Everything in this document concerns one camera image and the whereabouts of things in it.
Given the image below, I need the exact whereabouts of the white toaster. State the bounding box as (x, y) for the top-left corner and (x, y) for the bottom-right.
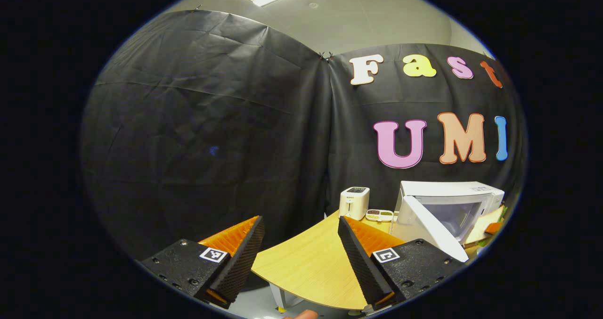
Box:
(339, 187), (370, 221)

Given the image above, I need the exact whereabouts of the white microwave oven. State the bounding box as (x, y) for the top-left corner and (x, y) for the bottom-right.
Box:
(390, 181), (505, 263)

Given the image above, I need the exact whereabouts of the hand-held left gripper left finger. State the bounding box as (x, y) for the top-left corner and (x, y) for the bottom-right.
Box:
(137, 215), (265, 309)

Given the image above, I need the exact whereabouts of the white table leg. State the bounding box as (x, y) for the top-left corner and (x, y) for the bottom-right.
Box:
(269, 284), (304, 313)

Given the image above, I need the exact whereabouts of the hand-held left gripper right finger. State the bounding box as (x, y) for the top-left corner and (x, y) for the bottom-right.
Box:
(338, 215), (467, 310)

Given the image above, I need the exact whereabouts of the black backdrop cloth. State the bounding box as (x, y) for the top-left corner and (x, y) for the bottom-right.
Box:
(80, 9), (528, 263)

